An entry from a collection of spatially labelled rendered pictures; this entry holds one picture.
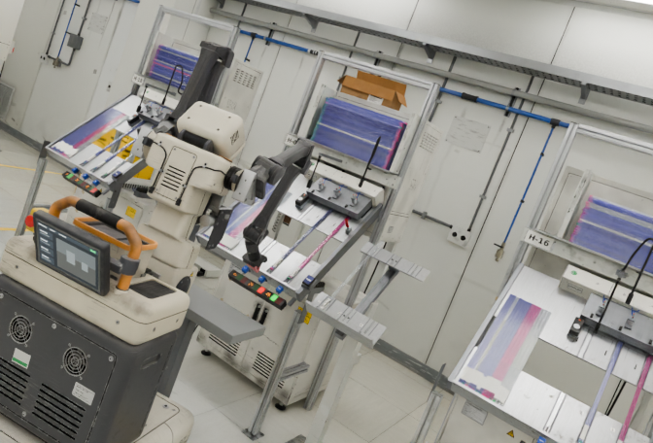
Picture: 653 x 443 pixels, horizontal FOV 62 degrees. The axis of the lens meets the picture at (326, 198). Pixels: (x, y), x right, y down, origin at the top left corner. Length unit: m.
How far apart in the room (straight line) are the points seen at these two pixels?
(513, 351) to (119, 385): 1.49
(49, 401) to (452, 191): 3.22
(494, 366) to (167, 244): 1.34
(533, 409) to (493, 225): 2.13
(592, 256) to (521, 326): 0.45
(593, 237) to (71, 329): 2.04
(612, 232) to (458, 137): 2.01
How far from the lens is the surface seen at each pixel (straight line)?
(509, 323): 2.45
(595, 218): 2.59
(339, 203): 2.82
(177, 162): 1.92
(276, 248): 2.73
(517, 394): 2.30
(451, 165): 4.31
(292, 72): 5.17
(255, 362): 3.09
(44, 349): 1.83
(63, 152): 3.85
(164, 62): 3.97
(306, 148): 2.28
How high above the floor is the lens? 1.41
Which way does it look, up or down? 6 degrees down
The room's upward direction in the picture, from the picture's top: 21 degrees clockwise
